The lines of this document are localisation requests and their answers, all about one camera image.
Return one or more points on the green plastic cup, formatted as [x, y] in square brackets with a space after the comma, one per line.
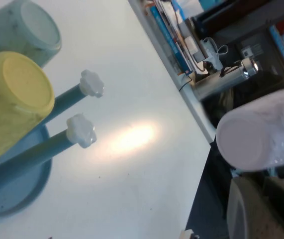
[7, 32]

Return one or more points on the blue cup stand white caps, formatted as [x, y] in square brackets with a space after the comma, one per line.
[15, 189]

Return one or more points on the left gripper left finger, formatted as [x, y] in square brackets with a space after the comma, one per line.
[246, 211]

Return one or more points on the silver thermos bottle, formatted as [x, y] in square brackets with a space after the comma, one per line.
[218, 83]

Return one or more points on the yellow plastic cup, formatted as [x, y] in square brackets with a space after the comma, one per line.
[12, 99]

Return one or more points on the black metal bracket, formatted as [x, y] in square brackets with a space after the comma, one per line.
[196, 236]

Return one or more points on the pink plastic cup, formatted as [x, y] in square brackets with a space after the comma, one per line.
[251, 139]

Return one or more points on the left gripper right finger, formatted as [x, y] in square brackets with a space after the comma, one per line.
[283, 209]

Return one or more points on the blue frame strip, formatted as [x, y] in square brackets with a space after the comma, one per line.
[281, 47]

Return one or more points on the light wooden block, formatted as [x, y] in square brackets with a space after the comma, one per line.
[187, 234]

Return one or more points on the blue book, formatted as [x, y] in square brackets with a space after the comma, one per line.
[166, 32]

